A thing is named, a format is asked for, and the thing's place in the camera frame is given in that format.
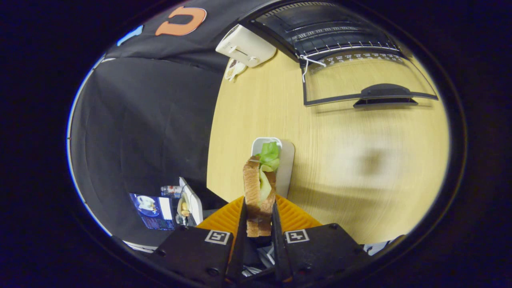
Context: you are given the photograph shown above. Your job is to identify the black backdrop cloth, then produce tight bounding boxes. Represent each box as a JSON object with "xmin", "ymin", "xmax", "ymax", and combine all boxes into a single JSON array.
[{"xmin": 68, "ymin": 0, "xmax": 280, "ymax": 248}]

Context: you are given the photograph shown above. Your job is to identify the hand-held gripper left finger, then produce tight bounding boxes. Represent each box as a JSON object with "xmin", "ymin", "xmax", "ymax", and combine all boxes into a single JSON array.
[{"xmin": 148, "ymin": 196, "xmax": 248, "ymax": 288}]

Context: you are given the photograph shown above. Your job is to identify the blue printed box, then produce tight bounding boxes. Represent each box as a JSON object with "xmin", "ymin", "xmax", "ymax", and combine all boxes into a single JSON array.
[{"xmin": 129, "ymin": 193, "xmax": 176, "ymax": 230}]

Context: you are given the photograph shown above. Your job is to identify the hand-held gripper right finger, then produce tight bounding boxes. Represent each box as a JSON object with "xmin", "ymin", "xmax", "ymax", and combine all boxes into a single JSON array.
[{"xmin": 272, "ymin": 195, "xmax": 370, "ymax": 284}]

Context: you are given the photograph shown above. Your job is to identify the sandwich with lettuce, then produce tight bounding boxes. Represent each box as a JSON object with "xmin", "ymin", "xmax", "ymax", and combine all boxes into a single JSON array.
[{"xmin": 243, "ymin": 142, "xmax": 281, "ymax": 238}]

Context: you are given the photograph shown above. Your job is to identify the small clear bottle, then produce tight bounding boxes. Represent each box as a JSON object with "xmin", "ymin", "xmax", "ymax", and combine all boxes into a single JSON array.
[{"xmin": 161, "ymin": 185, "xmax": 184, "ymax": 198}]

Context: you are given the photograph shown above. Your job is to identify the black toaster oven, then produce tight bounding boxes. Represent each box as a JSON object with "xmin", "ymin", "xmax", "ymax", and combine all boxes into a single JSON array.
[{"xmin": 238, "ymin": 0, "xmax": 439, "ymax": 108}]

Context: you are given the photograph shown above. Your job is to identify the white pop-up toaster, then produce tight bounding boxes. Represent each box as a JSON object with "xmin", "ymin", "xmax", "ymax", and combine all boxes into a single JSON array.
[{"xmin": 215, "ymin": 24, "xmax": 277, "ymax": 68}]

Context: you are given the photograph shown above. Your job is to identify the clear food container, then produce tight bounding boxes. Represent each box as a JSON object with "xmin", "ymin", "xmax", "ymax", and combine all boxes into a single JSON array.
[{"xmin": 176, "ymin": 177, "xmax": 204, "ymax": 226}]

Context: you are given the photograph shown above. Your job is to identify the white plate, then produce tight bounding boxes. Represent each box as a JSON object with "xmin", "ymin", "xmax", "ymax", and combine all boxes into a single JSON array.
[{"xmin": 251, "ymin": 137, "xmax": 296, "ymax": 199}]

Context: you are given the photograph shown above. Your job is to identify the white string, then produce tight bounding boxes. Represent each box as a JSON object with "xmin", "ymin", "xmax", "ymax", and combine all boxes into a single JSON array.
[{"xmin": 298, "ymin": 54, "xmax": 326, "ymax": 83}]

